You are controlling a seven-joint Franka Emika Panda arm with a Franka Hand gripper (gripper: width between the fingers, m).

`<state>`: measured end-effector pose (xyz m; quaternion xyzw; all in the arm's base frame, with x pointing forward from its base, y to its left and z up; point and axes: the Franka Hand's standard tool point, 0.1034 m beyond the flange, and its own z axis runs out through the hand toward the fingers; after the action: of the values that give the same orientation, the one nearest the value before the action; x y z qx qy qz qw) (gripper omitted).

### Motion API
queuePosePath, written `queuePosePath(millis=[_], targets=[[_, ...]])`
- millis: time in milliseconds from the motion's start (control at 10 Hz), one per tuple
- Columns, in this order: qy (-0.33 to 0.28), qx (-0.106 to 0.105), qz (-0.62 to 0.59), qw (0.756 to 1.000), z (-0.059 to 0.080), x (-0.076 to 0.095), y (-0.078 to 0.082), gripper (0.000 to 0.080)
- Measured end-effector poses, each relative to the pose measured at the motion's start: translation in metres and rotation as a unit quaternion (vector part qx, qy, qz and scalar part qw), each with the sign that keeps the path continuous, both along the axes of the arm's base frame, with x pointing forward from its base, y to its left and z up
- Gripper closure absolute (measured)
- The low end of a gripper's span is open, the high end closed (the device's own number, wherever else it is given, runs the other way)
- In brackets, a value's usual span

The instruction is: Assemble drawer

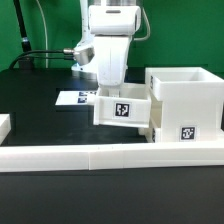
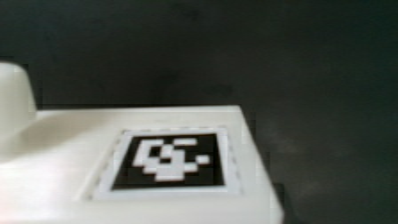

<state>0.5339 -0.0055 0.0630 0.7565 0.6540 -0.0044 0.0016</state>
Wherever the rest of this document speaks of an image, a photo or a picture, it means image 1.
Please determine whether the black cable with connector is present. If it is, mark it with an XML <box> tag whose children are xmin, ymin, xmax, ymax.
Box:
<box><xmin>9</xmin><ymin>48</ymin><xmax>78</xmax><ymax>70</ymax></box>

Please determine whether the white drawer cabinet box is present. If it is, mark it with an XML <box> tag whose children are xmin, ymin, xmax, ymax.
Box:
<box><xmin>145</xmin><ymin>67</ymin><xmax>224</xmax><ymax>143</ymax></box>

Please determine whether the white front drawer tray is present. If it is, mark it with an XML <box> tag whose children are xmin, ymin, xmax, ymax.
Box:
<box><xmin>138</xmin><ymin>118</ymin><xmax>161</xmax><ymax>143</ymax></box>

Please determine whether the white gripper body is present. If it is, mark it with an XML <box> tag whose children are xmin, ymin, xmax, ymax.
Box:
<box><xmin>73</xmin><ymin>34</ymin><xmax>132</xmax><ymax>88</ymax></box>

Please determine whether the white drawer tray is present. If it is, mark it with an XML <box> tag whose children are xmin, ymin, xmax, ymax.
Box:
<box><xmin>87</xmin><ymin>83</ymin><xmax>152</xmax><ymax>128</ymax></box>
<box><xmin>138</xmin><ymin>118</ymin><xmax>161</xmax><ymax>143</ymax></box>

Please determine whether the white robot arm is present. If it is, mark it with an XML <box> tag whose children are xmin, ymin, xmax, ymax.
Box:
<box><xmin>72</xmin><ymin>0</ymin><xmax>150</xmax><ymax>97</ymax></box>

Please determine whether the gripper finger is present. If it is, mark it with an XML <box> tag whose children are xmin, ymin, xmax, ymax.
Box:
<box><xmin>109</xmin><ymin>86</ymin><xmax>120</xmax><ymax>97</ymax></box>

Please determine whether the black vertical pole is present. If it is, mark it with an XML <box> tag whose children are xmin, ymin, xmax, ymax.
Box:
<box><xmin>13</xmin><ymin>0</ymin><xmax>31</xmax><ymax>52</ymax></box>

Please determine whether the white U-shaped fence wall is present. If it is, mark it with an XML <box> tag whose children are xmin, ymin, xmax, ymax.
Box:
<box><xmin>0</xmin><ymin>114</ymin><xmax>224</xmax><ymax>172</ymax></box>

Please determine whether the white thin cable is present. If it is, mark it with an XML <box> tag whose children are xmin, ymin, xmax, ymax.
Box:
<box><xmin>35</xmin><ymin>0</ymin><xmax>49</xmax><ymax>69</ymax></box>

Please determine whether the fiducial marker sheet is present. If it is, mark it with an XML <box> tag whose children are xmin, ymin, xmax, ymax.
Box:
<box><xmin>56</xmin><ymin>91</ymin><xmax>96</xmax><ymax>106</ymax></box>

